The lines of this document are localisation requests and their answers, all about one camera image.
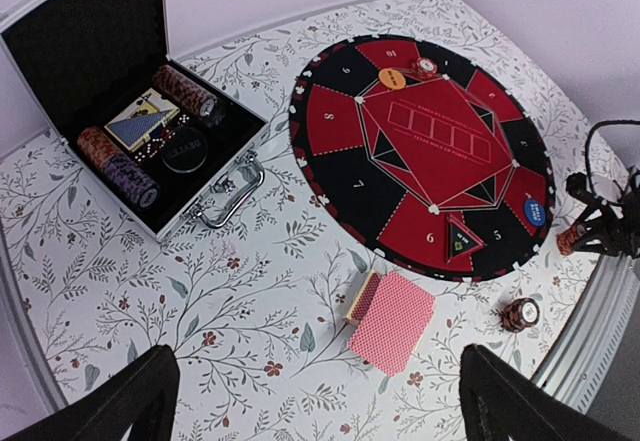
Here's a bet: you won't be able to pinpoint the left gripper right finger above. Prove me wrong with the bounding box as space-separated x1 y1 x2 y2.
459 344 626 441

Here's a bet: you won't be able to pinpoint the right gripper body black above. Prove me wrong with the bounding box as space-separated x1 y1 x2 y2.
566 172 639 259

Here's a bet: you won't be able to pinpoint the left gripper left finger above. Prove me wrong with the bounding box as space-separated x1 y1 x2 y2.
9 345 180 440

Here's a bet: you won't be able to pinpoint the blue small blind button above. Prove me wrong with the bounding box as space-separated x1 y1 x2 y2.
524 198 546 227

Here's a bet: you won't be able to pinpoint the red chips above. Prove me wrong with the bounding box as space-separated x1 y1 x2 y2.
409 57 439 81

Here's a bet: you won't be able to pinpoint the orange big blind button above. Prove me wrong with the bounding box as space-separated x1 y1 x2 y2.
378 68 407 91

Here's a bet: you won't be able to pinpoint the orange red chip stack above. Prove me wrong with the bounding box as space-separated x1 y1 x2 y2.
556 224 587 256

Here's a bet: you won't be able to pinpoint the black brown chip stack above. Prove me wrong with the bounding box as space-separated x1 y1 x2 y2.
501 297 540 333

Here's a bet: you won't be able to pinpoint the red backed card deck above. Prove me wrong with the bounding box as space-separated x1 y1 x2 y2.
347 271 436 377

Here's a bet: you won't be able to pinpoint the triangular all in marker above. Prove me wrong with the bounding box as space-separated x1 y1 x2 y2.
446 215 486 263

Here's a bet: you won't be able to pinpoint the round red black poker mat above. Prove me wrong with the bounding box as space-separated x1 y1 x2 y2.
289 35 555 282

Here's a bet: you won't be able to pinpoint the left chip roll in case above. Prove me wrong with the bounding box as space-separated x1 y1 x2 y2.
77 126 160 210

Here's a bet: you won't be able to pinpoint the chip roll in case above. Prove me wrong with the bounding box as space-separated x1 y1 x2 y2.
77 126 160 210
152 65 226 126

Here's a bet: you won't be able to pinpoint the black dealer button in case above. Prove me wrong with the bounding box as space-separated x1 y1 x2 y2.
161 127 208 174

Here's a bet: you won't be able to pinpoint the aluminium poker case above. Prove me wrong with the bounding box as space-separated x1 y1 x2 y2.
1 0 268 239

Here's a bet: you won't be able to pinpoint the blue card deck in case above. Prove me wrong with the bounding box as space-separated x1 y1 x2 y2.
104 88 179 152

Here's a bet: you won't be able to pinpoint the right chip roll in case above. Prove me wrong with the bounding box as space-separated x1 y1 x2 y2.
152 65 226 126

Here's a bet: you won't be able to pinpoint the front aluminium rail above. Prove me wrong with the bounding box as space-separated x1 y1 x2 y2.
531 257 639 414

